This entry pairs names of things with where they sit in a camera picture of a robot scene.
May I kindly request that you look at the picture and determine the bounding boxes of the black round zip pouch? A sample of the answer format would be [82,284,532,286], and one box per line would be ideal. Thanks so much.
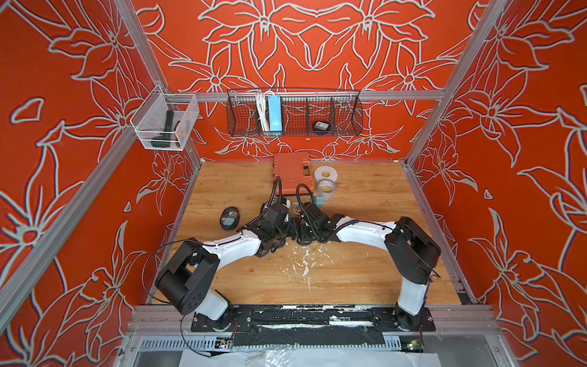
[220,206,240,232]

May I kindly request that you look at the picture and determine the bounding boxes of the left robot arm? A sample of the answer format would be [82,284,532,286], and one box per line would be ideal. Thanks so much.
[155,199,293,323]

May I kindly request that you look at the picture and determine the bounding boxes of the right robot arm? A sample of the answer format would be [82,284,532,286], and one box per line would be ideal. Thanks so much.
[294,203,442,331]

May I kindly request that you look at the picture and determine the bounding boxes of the clear packing tape roll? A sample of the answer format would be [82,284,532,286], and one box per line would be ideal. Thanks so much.
[316,180,337,200]

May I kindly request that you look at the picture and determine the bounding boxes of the white tape roll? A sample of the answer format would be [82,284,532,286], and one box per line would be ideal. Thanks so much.
[313,166,339,183]

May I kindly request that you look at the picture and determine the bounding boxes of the orange plastic tool case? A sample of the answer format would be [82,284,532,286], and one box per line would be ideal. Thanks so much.
[273,151,314,196]

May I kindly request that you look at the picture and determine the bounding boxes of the green screwdriver in box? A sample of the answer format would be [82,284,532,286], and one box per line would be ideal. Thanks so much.
[151,110,174,148]

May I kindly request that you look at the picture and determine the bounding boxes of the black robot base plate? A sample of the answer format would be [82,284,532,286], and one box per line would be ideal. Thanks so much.
[190,304,437,350]

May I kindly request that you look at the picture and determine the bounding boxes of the black wire wall basket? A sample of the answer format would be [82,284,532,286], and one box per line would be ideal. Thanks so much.
[226,88,365,138]

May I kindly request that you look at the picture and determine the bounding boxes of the aluminium horizontal back rail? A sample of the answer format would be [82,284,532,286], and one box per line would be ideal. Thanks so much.
[164,90,444,103]

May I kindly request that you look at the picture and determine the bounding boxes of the white power strip cord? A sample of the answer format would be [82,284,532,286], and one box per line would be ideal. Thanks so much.
[254,91,271,134]

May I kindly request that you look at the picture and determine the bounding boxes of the clear acrylic wall box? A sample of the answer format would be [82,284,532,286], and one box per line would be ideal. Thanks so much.
[131,85,200,151]

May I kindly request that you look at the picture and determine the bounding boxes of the aluminium frame post right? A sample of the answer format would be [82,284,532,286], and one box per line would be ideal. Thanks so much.
[404,0,507,168]

